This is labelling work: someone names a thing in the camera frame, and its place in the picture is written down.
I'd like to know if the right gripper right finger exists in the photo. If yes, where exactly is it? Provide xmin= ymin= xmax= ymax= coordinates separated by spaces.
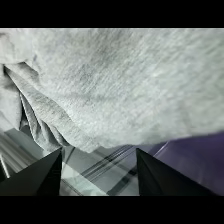
xmin=135 ymin=147 xmax=216 ymax=197

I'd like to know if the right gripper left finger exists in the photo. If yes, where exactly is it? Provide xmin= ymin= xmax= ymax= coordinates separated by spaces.
xmin=0 ymin=148 xmax=64 ymax=197

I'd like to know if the grey garment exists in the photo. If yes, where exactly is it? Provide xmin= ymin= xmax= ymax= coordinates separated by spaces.
xmin=0 ymin=28 xmax=224 ymax=154

